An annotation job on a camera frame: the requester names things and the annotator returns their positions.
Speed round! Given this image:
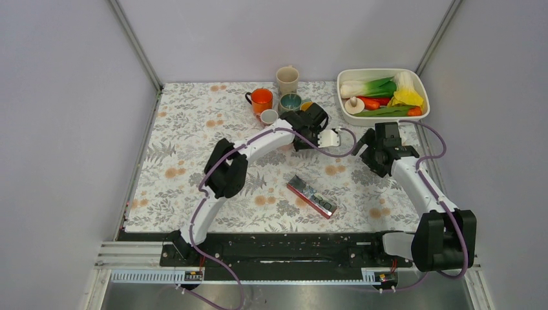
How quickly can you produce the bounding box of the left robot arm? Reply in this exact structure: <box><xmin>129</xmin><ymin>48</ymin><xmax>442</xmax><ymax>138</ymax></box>
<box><xmin>167</xmin><ymin>103</ymin><xmax>329</xmax><ymax>265</ymax></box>

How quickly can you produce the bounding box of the red chili toy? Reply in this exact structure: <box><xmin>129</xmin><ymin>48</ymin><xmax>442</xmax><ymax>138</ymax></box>
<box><xmin>357</xmin><ymin>96</ymin><xmax>391</xmax><ymax>110</ymax></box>

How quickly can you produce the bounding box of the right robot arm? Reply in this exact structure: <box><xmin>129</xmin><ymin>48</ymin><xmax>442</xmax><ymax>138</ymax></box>
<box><xmin>352</xmin><ymin>122</ymin><xmax>477</xmax><ymax>279</ymax></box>

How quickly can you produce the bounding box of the floral tablecloth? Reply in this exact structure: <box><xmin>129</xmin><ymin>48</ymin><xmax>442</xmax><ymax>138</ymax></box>
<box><xmin>125</xmin><ymin>81</ymin><xmax>419</xmax><ymax>233</ymax></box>

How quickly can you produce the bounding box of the green cucumber toy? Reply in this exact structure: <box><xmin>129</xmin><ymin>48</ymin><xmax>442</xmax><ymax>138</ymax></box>
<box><xmin>353</xmin><ymin>106</ymin><xmax>414</xmax><ymax>118</ymax></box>

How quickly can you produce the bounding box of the salmon pink mug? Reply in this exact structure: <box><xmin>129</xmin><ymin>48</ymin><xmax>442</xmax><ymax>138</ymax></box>
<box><xmin>259</xmin><ymin>109</ymin><xmax>279</xmax><ymax>127</ymax></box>

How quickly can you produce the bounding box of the orange mug black handle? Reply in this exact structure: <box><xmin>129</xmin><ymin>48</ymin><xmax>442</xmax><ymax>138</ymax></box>
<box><xmin>245</xmin><ymin>88</ymin><xmax>273</xmax><ymax>116</ymax></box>

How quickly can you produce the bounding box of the cream patterned mug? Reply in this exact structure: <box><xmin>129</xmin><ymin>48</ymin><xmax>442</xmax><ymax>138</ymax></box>
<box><xmin>276</xmin><ymin>65</ymin><xmax>300</xmax><ymax>96</ymax></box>

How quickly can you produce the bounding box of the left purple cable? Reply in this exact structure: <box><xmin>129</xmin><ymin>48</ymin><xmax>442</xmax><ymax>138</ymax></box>
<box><xmin>175</xmin><ymin>126</ymin><xmax>358</xmax><ymax>310</ymax></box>

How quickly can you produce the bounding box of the orange carrot toy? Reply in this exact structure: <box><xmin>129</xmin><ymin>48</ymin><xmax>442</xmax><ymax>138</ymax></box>
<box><xmin>406</xmin><ymin>107</ymin><xmax>423</xmax><ymax>117</ymax></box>

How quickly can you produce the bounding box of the red silver rectangular box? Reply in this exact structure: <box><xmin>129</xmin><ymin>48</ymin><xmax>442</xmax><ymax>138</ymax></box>
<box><xmin>286</xmin><ymin>175</ymin><xmax>338</xmax><ymax>220</ymax></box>

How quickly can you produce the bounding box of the beige mushroom toy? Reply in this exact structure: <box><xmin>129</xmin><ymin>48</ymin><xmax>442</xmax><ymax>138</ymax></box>
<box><xmin>344</xmin><ymin>96</ymin><xmax>365</xmax><ymax>115</ymax></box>

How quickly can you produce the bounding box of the white rectangular vegetable bin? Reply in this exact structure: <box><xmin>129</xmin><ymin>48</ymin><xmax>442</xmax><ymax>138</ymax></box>
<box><xmin>337</xmin><ymin>68</ymin><xmax>431</xmax><ymax>126</ymax></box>

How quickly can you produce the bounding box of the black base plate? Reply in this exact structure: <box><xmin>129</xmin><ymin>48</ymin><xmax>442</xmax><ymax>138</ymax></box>
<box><xmin>160</xmin><ymin>232</ymin><xmax>412</xmax><ymax>282</ymax></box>

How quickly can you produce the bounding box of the blue ceramic cup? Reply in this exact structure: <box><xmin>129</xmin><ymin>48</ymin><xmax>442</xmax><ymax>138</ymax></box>
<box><xmin>300</xmin><ymin>101</ymin><xmax>313</xmax><ymax>111</ymax></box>

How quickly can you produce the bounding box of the white enoki mushroom toy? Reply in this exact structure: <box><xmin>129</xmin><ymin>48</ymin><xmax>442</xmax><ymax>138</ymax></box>
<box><xmin>392</xmin><ymin>71</ymin><xmax>415</xmax><ymax>92</ymax></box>

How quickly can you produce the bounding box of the green glazed mug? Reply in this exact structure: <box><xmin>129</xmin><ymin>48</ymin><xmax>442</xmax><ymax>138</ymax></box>
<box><xmin>278</xmin><ymin>93</ymin><xmax>302</xmax><ymax>115</ymax></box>

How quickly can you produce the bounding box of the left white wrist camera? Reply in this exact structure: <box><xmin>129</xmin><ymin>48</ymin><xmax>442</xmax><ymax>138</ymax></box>
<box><xmin>317</xmin><ymin>129</ymin><xmax>341</xmax><ymax>149</ymax></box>

